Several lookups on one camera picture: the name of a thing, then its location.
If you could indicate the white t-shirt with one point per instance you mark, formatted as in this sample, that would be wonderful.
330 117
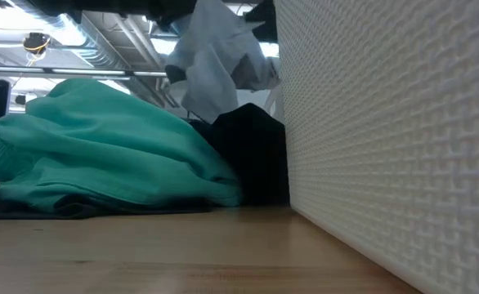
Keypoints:
215 61

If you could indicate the black pants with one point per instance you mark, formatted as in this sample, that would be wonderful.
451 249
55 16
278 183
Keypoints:
256 155

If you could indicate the turquoise sweatshirt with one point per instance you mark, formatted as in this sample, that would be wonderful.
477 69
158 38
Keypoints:
100 143

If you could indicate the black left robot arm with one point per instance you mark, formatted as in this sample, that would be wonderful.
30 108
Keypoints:
100 6

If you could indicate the bright ceiling light panel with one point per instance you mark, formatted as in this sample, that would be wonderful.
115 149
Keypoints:
164 45

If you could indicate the white woven plastic basket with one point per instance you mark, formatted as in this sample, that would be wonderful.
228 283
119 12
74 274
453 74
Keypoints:
386 122

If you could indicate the long silver corrugated duct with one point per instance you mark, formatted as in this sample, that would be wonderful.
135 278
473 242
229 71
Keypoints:
96 53

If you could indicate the horizontal metal ceiling rail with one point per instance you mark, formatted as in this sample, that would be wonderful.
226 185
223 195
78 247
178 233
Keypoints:
80 72

